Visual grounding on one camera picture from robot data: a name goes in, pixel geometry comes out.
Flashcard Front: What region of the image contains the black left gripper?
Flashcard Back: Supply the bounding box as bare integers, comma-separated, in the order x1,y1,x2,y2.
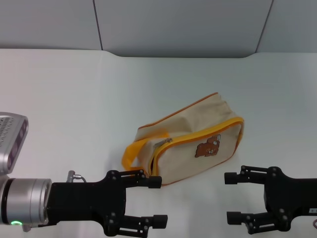
47,169,168,236

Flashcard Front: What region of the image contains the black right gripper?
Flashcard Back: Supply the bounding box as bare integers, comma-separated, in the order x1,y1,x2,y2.
224,165,317,235

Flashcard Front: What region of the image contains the beige food bag orange trim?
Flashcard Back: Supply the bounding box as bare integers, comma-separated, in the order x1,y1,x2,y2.
121,92,245,186

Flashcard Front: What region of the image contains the round floor socket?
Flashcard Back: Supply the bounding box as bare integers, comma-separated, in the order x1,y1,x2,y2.
0,112,29,175

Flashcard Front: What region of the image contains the left gripper cable with connector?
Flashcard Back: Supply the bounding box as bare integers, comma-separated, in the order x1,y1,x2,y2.
67,170,87,183

